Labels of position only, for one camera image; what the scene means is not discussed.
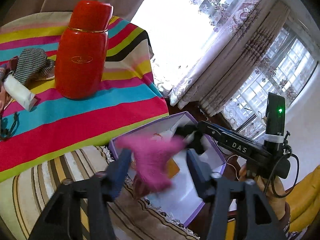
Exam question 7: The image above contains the floral lace curtain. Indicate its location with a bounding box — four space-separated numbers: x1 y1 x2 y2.
168 0 291 116

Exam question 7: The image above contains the black tracker camera module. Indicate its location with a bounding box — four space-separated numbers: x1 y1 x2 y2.
264 92 285 155

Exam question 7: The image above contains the magenta knit sock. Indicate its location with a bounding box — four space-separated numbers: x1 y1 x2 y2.
116 134 186 192

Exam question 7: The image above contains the striped colourful tablecloth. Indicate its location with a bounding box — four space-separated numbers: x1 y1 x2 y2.
1 16 168 180

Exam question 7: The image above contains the houndstooth fabric pouch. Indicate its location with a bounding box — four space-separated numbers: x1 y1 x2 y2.
14 48 55 86

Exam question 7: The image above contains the purple white storage box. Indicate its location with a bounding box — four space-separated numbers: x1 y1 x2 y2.
108 111 227 228

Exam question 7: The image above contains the right human hand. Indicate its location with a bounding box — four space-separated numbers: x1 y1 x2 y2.
238 164 288 221

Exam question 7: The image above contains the black cable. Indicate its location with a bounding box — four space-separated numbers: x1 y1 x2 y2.
265 130 300 199

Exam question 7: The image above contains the red thermos bottle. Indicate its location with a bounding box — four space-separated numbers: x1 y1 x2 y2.
55 0 113 99

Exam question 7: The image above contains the grey drawstring pouch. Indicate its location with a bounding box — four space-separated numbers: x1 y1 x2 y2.
0 112 20 141

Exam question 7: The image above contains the yellow cushion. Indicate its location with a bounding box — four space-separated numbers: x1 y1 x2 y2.
286 166 320 232

